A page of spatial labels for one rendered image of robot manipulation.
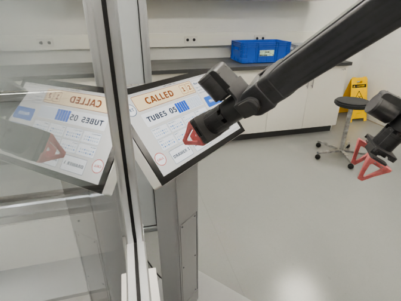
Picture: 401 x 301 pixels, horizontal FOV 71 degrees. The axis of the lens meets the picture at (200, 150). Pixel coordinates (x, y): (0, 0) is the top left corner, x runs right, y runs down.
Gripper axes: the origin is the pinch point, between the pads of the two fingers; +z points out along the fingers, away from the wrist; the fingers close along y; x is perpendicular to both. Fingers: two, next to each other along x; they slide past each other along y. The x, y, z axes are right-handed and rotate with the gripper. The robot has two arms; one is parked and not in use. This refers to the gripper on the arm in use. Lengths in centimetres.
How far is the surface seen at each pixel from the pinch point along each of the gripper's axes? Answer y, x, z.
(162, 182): 3.6, 6.0, 14.9
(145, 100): -8.1, -18.4, 14.9
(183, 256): -17, 41, 57
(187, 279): -20, 54, 68
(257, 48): -256, -54, 77
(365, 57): -433, 23, 22
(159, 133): -5.6, -7.1, 14.9
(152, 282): 27.8, 20.7, 3.2
